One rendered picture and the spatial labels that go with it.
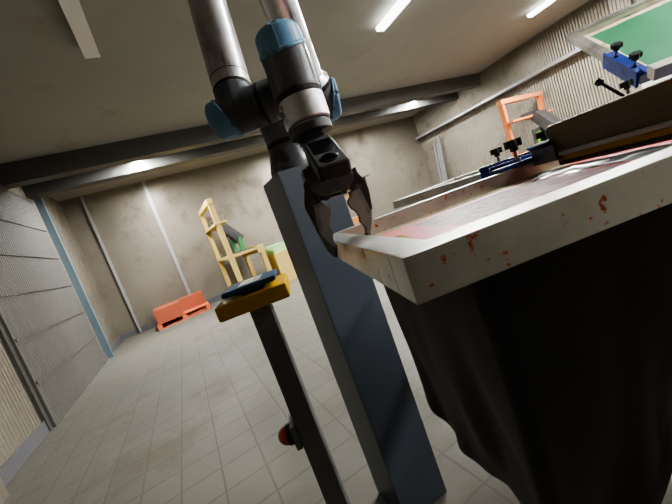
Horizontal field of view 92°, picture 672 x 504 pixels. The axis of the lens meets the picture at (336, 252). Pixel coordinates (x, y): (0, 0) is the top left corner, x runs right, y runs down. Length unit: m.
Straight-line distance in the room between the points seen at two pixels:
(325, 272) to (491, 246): 0.75
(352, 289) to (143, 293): 7.57
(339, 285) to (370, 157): 9.41
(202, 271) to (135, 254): 1.42
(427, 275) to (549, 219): 0.11
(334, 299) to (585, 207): 0.78
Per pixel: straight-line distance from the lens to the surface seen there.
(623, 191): 0.35
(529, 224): 0.29
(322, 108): 0.55
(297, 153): 1.03
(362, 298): 1.04
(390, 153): 10.77
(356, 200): 0.53
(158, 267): 8.36
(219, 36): 0.77
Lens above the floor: 1.04
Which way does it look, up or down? 7 degrees down
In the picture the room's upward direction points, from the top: 20 degrees counter-clockwise
